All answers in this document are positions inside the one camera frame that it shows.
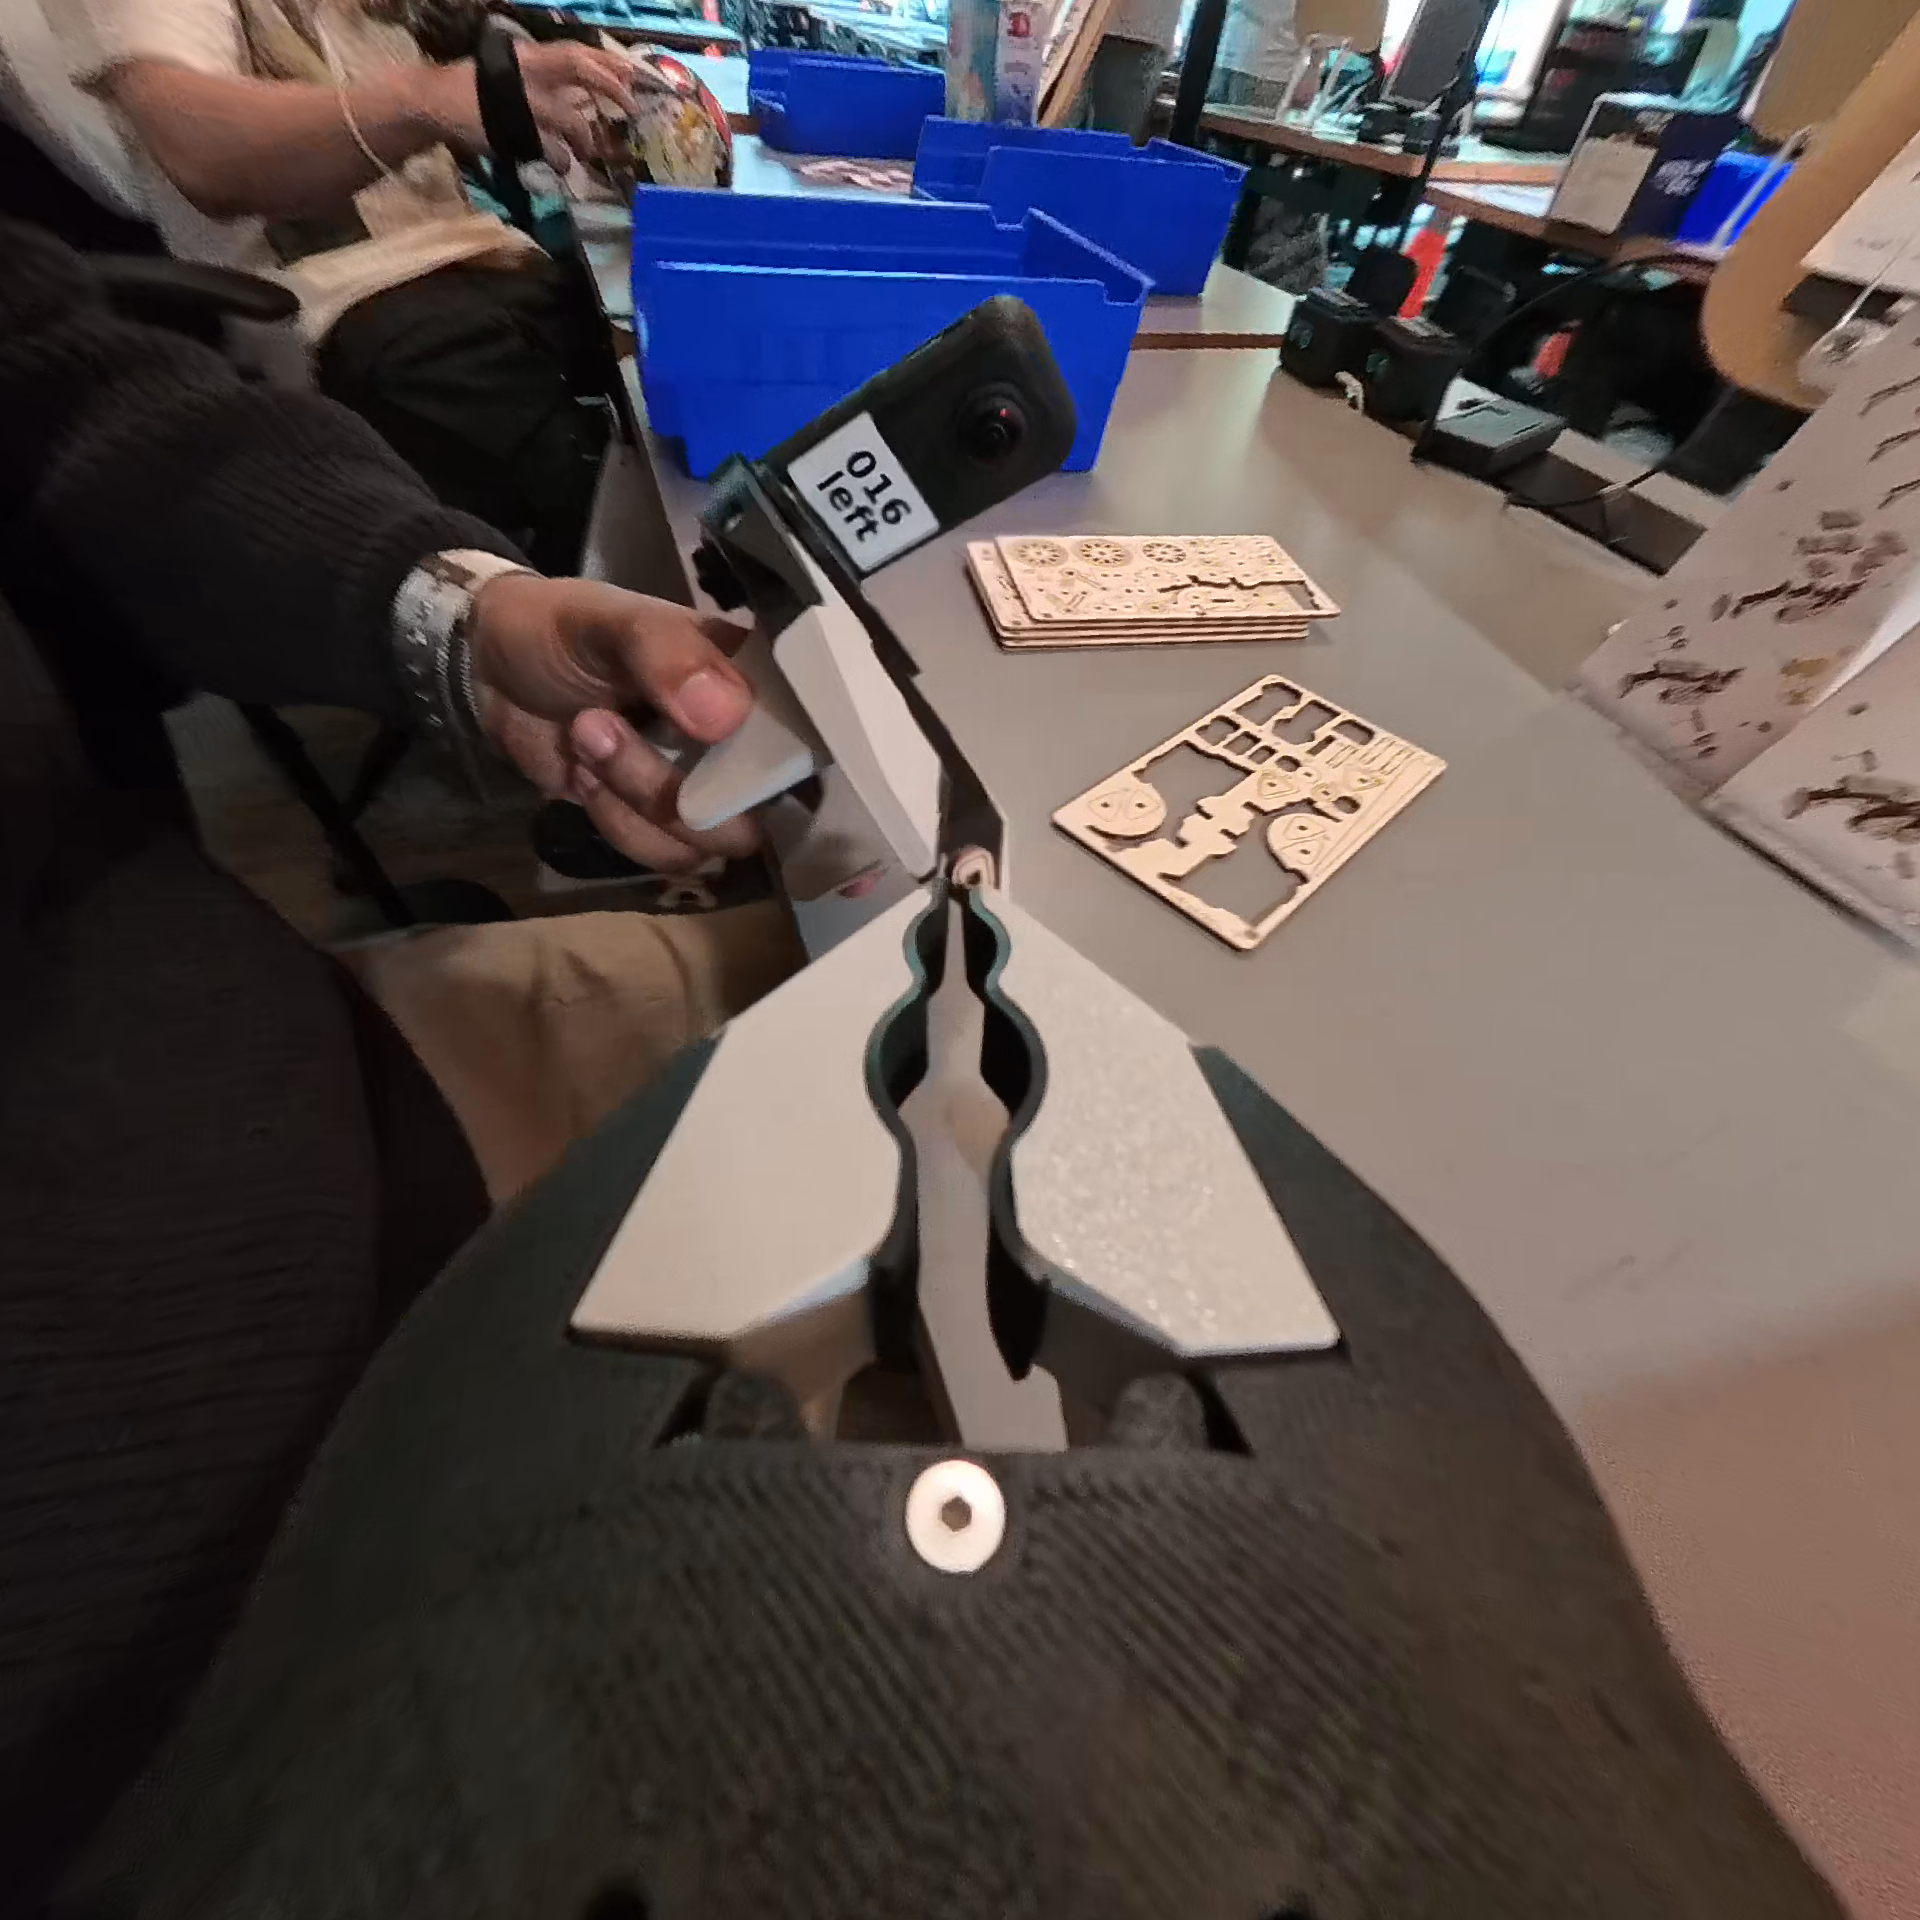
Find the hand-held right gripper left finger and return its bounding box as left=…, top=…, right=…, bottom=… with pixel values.
left=565, top=886, right=964, bottom=1443

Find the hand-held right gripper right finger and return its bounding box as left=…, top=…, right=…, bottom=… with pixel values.
left=964, top=886, right=1347, bottom=1380

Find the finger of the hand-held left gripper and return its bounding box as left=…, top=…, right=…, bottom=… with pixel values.
left=783, top=605, right=950, bottom=886

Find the person's left forearm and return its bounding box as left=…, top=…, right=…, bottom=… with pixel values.
left=0, top=216, right=528, bottom=842

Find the grey desk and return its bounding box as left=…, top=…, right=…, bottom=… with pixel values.
left=579, top=129, right=1920, bottom=1920

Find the person's left hand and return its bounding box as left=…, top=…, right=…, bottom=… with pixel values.
left=470, top=579, right=766, bottom=872

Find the large blue plastic bin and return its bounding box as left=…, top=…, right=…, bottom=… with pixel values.
left=626, top=184, right=1157, bottom=482

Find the person's khaki pants leg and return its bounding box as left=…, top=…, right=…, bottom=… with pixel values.
left=336, top=886, right=824, bottom=1208

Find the stack of wooden puzzle sheets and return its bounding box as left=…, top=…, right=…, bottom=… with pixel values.
left=964, top=532, right=1340, bottom=655

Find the colourful printed ball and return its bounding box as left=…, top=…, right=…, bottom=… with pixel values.
left=623, top=43, right=739, bottom=191

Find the wooden puzzle sheet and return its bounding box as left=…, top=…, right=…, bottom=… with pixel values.
left=1047, top=675, right=1448, bottom=957

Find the black charger block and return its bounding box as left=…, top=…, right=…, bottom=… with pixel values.
left=1366, top=312, right=1471, bottom=425
left=1278, top=286, right=1408, bottom=394

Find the silver wristwatch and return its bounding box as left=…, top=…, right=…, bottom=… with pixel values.
left=393, top=551, right=504, bottom=752

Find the flat black device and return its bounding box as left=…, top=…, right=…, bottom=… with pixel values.
left=1408, top=394, right=1572, bottom=482

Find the person's dark sweater torso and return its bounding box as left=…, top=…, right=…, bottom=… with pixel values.
left=0, top=603, right=500, bottom=1920

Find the black cardboard box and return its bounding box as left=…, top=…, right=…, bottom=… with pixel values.
left=1542, top=93, right=1743, bottom=240

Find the small blue box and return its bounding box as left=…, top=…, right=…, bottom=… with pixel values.
left=1678, top=150, right=1798, bottom=250

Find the curved wooden board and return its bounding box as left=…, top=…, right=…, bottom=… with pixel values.
left=1697, top=43, right=1920, bottom=409

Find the black cable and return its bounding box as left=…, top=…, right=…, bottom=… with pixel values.
left=1461, top=255, right=1729, bottom=409

